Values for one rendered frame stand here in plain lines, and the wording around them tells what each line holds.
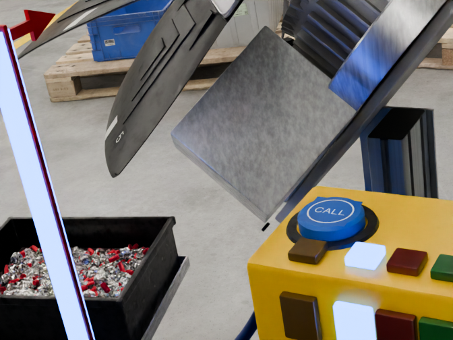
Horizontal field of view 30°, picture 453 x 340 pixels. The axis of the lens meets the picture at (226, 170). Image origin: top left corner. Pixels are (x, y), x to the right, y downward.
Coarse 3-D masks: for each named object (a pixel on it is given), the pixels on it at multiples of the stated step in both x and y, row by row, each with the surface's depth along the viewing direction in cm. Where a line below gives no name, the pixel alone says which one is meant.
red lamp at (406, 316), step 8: (376, 312) 45; (384, 312) 45; (392, 312) 45; (400, 312) 45; (376, 320) 45; (384, 320) 45; (392, 320) 44; (400, 320) 44; (408, 320) 44; (416, 320) 44; (376, 328) 45; (384, 328) 45; (392, 328) 45; (400, 328) 44; (408, 328) 44; (416, 328) 44; (384, 336) 45; (392, 336) 45; (400, 336) 45; (408, 336) 44; (416, 336) 44
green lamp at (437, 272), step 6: (438, 258) 45; (444, 258) 45; (450, 258) 45; (438, 264) 44; (444, 264) 44; (450, 264) 44; (432, 270) 44; (438, 270) 44; (444, 270) 44; (450, 270) 44; (432, 276) 44; (438, 276) 44; (444, 276) 44; (450, 276) 43
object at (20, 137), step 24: (0, 48) 59; (0, 72) 60; (0, 96) 61; (24, 120) 61; (24, 144) 62; (24, 168) 64; (48, 216) 65; (48, 240) 66; (48, 264) 68; (72, 288) 68; (72, 312) 69; (72, 336) 70
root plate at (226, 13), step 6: (216, 0) 97; (222, 0) 96; (228, 0) 95; (234, 0) 94; (216, 6) 96; (222, 6) 95; (228, 6) 95; (234, 6) 94; (222, 12) 95; (228, 12) 94
